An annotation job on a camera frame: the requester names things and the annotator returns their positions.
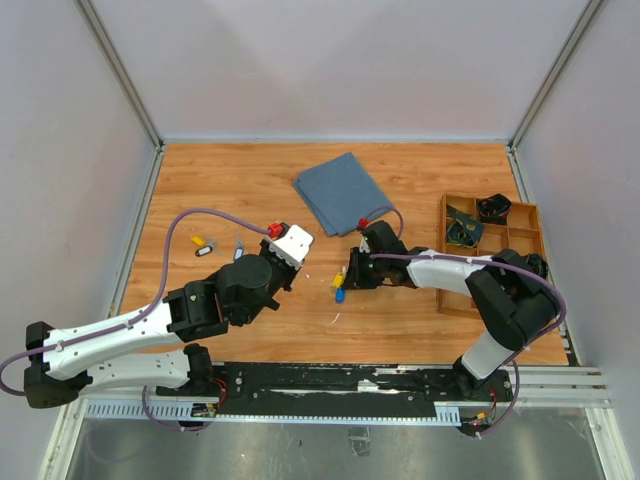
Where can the light blue key tag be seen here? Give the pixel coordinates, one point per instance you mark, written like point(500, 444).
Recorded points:
point(238, 253)

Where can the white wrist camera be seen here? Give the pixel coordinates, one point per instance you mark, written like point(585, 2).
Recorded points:
point(363, 246)
point(292, 245)

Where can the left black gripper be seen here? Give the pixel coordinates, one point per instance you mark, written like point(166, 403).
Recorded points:
point(266, 251)

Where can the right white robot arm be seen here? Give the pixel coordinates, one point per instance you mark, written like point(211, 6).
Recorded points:
point(516, 305)

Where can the dark blue key tag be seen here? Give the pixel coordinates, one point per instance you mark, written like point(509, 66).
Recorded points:
point(339, 296)

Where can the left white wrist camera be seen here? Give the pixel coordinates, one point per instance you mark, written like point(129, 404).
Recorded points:
point(292, 245)

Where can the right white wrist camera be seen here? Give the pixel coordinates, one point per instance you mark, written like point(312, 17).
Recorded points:
point(363, 246)

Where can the yellow key tag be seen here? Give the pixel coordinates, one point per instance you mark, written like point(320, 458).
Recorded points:
point(338, 280)
point(200, 242)

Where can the folded blue cloth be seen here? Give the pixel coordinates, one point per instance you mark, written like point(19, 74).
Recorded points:
point(339, 193)

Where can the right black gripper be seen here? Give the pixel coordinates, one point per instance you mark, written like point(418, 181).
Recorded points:
point(355, 278)

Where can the wooden compartment tray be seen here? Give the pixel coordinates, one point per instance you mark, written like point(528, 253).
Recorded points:
point(521, 231)

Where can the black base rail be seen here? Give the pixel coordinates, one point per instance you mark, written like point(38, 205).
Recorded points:
point(332, 393)

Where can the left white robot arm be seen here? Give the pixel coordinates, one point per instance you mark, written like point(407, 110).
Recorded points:
point(157, 344)

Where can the dark green rolled tie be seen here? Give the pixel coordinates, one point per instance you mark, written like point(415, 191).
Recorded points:
point(538, 265)

